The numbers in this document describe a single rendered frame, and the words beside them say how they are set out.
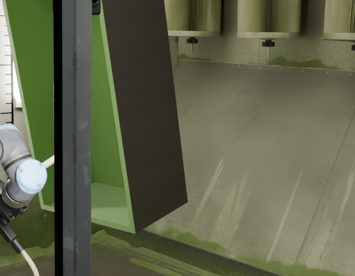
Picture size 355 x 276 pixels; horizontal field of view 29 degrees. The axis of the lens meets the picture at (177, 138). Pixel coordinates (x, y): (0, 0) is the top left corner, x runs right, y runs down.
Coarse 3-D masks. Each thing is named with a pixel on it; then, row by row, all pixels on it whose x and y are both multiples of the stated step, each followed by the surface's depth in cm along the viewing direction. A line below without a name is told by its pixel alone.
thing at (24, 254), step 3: (21, 252) 223; (24, 252) 223; (24, 255) 223; (27, 255) 224; (27, 258) 223; (30, 258) 224; (27, 261) 223; (30, 261) 223; (30, 264) 223; (33, 264) 224; (33, 267) 223; (36, 267) 224; (33, 270) 223; (36, 270) 224; (33, 273) 224; (36, 273) 223
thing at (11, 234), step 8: (48, 160) 242; (0, 216) 223; (0, 224) 222; (8, 224) 224; (0, 232) 223; (8, 232) 223; (8, 240) 223; (16, 240) 223; (16, 248) 223; (24, 248) 223
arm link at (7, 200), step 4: (4, 188) 205; (4, 192) 205; (4, 196) 205; (8, 196) 204; (4, 200) 206; (8, 200) 205; (12, 200) 204; (8, 204) 206; (12, 204) 206; (16, 204) 205; (20, 204) 205; (24, 204) 207
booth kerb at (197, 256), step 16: (128, 240) 400; (144, 240) 389; (160, 240) 380; (176, 240) 371; (176, 256) 371; (192, 256) 363; (208, 256) 354; (224, 256) 346; (224, 272) 347; (240, 272) 339; (256, 272) 332; (272, 272) 325
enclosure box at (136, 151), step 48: (48, 0) 309; (144, 0) 270; (48, 48) 312; (96, 48) 313; (144, 48) 273; (48, 96) 315; (96, 96) 323; (144, 96) 276; (48, 144) 318; (96, 144) 334; (144, 144) 279; (48, 192) 321; (96, 192) 330; (144, 192) 283
